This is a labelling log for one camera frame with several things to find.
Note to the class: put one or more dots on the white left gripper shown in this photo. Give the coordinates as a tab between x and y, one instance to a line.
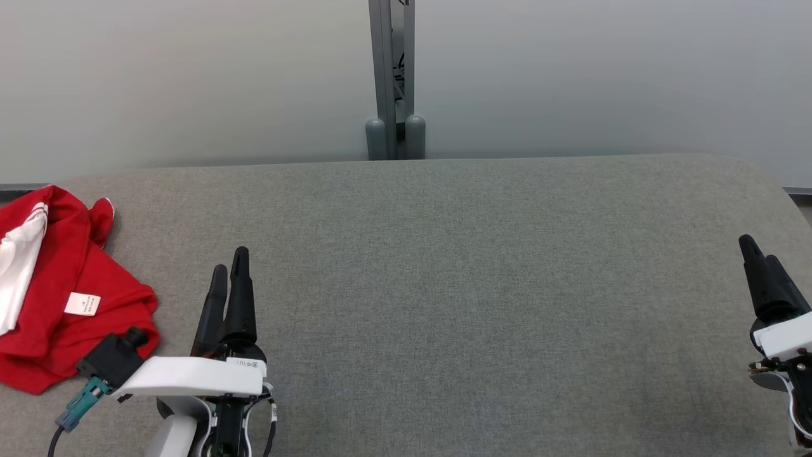
196	376

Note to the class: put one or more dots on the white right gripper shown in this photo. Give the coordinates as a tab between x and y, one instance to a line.
786	336

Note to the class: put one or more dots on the red shorts white side stripe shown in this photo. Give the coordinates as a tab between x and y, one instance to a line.
38	371

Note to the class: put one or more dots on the red and white sports jersey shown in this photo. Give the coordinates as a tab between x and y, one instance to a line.
22	266

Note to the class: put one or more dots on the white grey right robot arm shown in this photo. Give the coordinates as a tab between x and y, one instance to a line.
800	393

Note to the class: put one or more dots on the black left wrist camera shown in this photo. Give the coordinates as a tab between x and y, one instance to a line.
111	358

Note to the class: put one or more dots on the grey metal partition post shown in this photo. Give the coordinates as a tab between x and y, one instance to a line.
384	76

